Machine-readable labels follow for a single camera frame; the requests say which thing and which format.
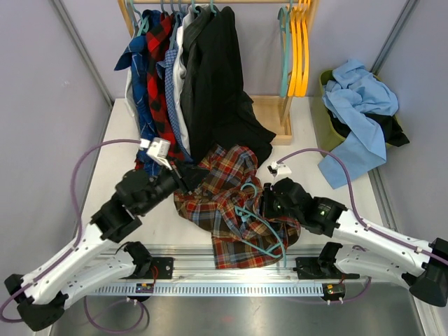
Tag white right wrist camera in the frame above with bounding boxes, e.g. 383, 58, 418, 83
267, 161, 292, 178

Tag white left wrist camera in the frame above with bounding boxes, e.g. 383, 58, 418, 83
139, 137, 172, 171

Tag red black plaid shirt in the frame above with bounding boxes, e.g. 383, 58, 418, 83
146, 13, 184, 160

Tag yellow plastic hanger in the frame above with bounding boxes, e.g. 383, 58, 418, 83
300, 1, 311, 97
288, 1, 302, 97
291, 1, 307, 97

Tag dark blue striped shirt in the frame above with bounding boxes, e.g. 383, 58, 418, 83
114, 10, 161, 176

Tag slotted grey cable duct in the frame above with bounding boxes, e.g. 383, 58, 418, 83
92, 282, 323, 298

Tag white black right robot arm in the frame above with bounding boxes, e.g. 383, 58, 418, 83
260, 178, 447, 307

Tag black garment in bin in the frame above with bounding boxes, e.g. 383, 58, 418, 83
328, 112, 410, 147

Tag brown red plaid shirt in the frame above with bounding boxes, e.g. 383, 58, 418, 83
174, 145, 300, 269

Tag blue checked shirt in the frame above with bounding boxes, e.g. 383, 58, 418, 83
156, 12, 193, 162

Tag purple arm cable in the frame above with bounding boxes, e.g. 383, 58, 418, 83
0, 139, 151, 333
278, 148, 448, 305

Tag teal empty hanger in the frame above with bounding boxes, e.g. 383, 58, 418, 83
277, 2, 293, 98

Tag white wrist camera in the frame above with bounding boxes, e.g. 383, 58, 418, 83
267, 161, 292, 178
139, 137, 172, 171

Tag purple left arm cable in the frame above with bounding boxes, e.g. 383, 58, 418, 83
0, 139, 151, 333

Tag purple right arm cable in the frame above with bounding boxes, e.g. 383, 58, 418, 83
278, 148, 448, 305

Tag white shirt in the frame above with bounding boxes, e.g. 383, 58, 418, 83
134, 8, 209, 156

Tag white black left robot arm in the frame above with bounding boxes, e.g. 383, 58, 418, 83
4, 162, 209, 331

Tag aluminium mounting rail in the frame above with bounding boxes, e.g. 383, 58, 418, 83
87, 244, 414, 284

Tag light blue shirt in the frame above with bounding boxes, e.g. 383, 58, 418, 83
318, 59, 398, 189

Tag wooden clothes rack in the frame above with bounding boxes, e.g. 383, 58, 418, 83
117, 0, 319, 146

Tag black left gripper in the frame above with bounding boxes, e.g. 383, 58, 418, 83
139, 155, 211, 215

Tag green laundry bin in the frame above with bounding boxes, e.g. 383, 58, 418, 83
311, 69, 403, 155

